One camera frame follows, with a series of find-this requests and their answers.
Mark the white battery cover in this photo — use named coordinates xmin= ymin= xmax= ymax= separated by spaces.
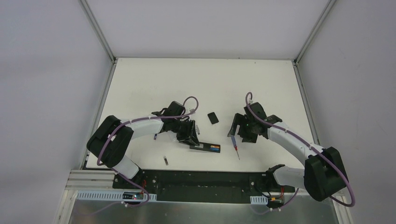
xmin=195 ymin=126 xmax=200 ymax=135

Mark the black remote control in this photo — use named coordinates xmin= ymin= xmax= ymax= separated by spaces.
xmin=189 ymin=142 xmax=221 ymax=153

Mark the white remote control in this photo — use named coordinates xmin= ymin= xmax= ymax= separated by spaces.
xmin=169 ymin=133 xmax=179 ymax=143

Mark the blue red screwdriver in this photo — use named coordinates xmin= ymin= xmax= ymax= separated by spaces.
xmin=230 ymin=135 xmax=240 ymax=160

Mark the black battery cover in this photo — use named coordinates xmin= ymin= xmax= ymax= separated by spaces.
xmin=207 ymin=112 xmax=219 ymax=125

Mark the black battery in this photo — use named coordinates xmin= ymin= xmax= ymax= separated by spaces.
xmin=163 ymin=156 xmax=169 ymax=166

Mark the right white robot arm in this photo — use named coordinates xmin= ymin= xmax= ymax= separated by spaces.
xmin=228 ymin=102 xmax=349 ymax=201

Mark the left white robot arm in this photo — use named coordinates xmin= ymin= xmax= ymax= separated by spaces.
xmin=86 ymin=101 xmax=199 ymax=189

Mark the right controller board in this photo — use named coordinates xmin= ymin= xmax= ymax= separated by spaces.
xmin=250 ymin=196 xmax=284 ymax=207

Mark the controller board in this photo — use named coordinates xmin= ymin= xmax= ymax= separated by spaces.
xmin=250 ymin=196 xmax=284 ymax=207
xmin=76 ymin=190 xmax=157 ymax=202

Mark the left controller board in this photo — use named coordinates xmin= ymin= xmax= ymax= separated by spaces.
xmin=76 ymin=190 xmax=157 ymax=202

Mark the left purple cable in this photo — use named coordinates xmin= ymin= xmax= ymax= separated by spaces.
xmin=96 ymin=96 xmax=199 ymax=167

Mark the purple cable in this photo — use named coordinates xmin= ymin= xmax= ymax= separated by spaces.
xmin=96 ymin=96 xmax=199 ymax=167
xmin=245 ymin=91 xmax=356 ymax=208

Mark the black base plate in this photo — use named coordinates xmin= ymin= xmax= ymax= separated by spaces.
xmin=112 ymin=169 xmax=296 ymax=205

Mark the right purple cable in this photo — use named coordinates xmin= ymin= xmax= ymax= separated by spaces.
xmin=245 ymin=91 xmax=356 ymax=208

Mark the aluminium frame rail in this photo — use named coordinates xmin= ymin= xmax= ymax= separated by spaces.
xmin=65 ymin=169 xmax=345 ymax=197

